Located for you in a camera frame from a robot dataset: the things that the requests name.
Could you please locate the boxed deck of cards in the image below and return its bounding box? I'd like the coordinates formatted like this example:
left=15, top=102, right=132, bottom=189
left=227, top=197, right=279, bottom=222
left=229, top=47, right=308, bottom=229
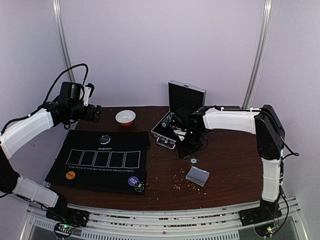
left=185, top=166, right=210, bottom=187

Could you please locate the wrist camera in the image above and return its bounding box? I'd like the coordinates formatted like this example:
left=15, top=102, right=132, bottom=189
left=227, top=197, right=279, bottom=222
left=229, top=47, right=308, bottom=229
left=59, top=82, right=95, bottom=107
left=173, top=129, right=187, bottom=141

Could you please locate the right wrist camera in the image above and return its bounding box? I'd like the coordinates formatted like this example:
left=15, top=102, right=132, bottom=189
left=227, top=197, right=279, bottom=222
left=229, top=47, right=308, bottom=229
left=173, top=129, right=187, bottom=141

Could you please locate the right aluminium frame post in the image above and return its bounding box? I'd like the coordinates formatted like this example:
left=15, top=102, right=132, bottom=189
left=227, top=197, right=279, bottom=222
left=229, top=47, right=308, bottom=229
left=241, top=0, right=274, bottom=109

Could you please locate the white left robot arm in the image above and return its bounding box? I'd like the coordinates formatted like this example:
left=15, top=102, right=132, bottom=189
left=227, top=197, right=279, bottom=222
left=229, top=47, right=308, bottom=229
left=0, top=101, right=102, bottom=222

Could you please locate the poker chip stack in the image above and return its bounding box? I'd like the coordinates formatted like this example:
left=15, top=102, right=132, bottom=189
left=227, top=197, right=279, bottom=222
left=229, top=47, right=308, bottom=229
left=189, top=157, right=199, bottom=165

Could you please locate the clear acrylic dealer button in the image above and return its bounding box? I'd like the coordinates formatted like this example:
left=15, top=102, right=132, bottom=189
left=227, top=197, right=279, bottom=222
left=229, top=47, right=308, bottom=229
left=99, top=134, right=111, bottom=145

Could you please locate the aluminium poker chip case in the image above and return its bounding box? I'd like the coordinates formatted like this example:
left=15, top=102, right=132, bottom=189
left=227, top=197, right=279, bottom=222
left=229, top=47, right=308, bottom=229
left=151, top=80, right=207, bottom=150

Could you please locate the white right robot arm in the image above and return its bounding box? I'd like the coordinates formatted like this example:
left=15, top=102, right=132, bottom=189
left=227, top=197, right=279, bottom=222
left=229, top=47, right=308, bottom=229
left=172, top=104, right=286, bottom=221

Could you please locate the black poker chip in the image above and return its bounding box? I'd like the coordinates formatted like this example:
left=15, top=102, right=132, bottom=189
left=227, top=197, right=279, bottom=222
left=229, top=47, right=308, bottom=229
left=133, top=181, right=145, bottom=193

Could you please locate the orange bowl white inside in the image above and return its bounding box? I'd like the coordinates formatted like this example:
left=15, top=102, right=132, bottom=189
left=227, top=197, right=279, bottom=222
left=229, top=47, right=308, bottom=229
left=115, top=109, right=136, bottom=127

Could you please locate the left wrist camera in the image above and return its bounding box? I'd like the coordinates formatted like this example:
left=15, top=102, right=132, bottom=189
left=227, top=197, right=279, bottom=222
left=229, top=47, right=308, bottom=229
left=59, top=82, right=95, bottom=107

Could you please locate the left aluminium frame post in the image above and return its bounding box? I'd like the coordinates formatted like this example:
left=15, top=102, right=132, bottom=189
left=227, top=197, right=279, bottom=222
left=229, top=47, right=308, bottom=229
left=52, top=0, right=72, bottom=69

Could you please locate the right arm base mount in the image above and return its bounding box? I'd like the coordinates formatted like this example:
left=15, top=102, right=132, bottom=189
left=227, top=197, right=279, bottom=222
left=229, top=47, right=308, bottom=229
left=239, top=206, right=283, bottom=226

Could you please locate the black poker table mat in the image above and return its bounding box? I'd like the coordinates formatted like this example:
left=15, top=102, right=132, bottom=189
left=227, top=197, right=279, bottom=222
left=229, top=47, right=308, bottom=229
left=45, top=130, right=150, bottom=195

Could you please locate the blue small blind button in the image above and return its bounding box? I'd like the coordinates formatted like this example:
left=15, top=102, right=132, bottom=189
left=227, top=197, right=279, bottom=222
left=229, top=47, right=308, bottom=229
left=127, top=176, right=139, bottom=187

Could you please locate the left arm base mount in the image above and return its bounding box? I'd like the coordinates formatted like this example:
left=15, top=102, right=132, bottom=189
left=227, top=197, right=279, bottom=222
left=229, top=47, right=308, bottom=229
left=45, top=207, right=90, bottom=227

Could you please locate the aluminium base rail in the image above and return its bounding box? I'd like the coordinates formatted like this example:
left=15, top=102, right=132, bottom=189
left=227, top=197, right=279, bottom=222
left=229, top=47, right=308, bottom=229
left=23, top=196, right=302, bottom=240

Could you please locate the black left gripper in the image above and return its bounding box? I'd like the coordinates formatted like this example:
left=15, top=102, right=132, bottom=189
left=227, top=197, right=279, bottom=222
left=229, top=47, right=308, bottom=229
left=68, top=101, right=102, bottom=123

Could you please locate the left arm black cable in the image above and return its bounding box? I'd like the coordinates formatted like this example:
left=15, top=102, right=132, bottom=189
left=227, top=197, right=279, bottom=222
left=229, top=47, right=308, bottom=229
left=0, top=63, right=90, bottom=131

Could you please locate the left chip row in case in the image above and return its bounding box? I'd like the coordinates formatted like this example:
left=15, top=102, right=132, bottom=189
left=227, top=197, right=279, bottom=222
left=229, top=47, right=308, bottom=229
left=161, top=112, right=175, bottom=128

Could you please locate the orange big blind button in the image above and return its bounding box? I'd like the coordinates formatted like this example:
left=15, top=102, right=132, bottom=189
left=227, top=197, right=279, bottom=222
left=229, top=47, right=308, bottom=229
left=65, top=171, right=76, bottom=180

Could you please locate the aluminium frame post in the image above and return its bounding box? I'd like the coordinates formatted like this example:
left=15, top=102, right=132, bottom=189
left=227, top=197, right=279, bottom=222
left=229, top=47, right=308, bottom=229
left=241, top=0, right=274, bottom=109
left=52, top=0, right=72, bottom=69

